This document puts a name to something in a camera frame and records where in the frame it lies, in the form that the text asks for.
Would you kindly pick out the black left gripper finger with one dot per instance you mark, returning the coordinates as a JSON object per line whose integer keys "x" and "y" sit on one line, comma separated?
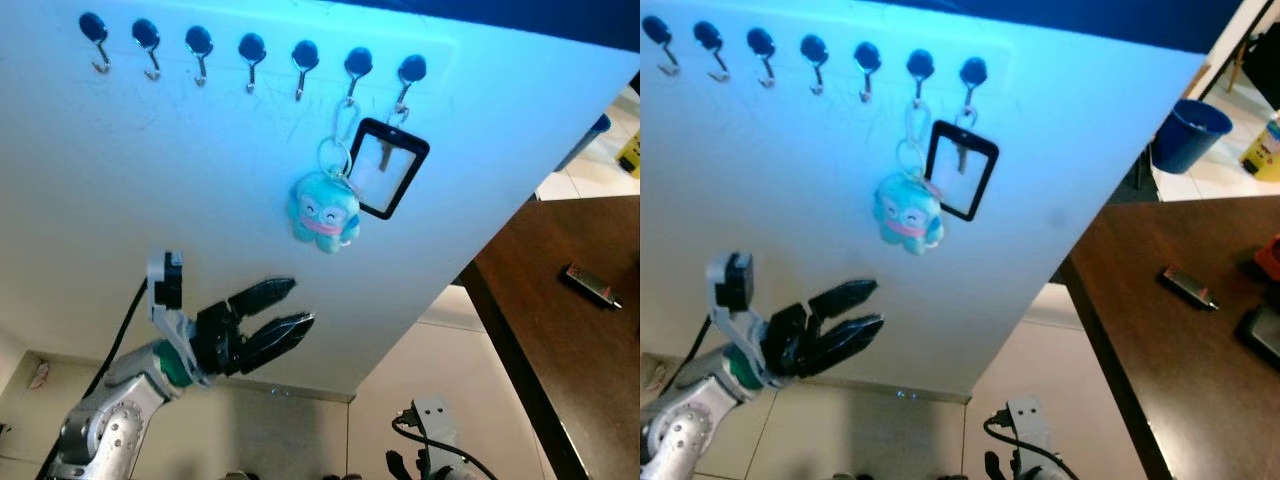
{"x": 262, "y": 294}
{"x": 850, "y": 337}
{"x": 280, "y": 333}
{"x": 843, "y": 296}

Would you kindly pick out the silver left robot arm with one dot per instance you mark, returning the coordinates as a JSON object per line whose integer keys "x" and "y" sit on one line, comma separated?
{"x": 110, "y": 420}
{"x": 690, "y": 425}

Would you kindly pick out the white hook board panel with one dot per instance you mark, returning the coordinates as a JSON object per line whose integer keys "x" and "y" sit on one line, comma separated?
{"x": 800, "y": 200}
{"x": 200, "y": 200}

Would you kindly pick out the black framed clear card holder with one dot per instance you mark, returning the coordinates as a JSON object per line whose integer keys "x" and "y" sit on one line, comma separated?
{"x": 385, "y": 175}
{"x": 958, "y": 178}

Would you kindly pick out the dark brown wooden table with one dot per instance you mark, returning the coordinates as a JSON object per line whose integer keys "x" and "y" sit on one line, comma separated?
{"x": 1180, "y": 400}
{"x": 570, "y": 380}

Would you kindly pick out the small black flat gadget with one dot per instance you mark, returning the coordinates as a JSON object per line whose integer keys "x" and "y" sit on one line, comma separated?
{"x": 1186, "y": 285}
{"x": 588, "y": 283}

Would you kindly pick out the yellow container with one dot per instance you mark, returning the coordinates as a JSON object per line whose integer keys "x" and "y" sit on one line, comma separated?
{"x": 630, "y": 155}
{"x": 1262, "y": 155}

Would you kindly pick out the black flat device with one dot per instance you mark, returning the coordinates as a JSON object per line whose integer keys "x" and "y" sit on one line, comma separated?
{"x": 1263, "y": 333}

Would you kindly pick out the blue plastic bin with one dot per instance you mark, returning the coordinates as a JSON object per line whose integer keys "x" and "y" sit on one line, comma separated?
{"x": 1190, "y": 135}
{"x": 592, "y": 133}

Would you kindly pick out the orange object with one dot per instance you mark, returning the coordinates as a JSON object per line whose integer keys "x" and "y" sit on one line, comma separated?
{"x": 1270, "y": 258}

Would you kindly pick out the dark chair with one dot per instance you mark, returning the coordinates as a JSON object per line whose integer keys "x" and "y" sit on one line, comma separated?
{"x": 1268, "y": 80}

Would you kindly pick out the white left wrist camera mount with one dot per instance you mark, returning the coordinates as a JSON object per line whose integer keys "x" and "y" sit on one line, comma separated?
{"x": 730, "y": 318}
{"x": 170, "y": 322}

